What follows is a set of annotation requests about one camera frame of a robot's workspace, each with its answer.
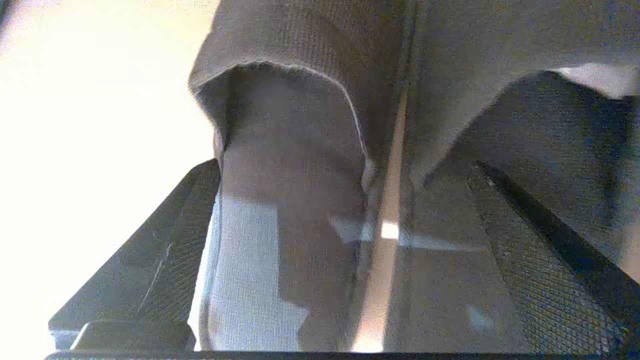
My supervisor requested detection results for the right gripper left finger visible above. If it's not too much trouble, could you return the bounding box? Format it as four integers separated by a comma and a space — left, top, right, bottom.
48, 158, 222, 352

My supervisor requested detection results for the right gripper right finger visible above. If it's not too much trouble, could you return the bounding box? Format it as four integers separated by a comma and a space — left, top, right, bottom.
466, 160, 640, 354

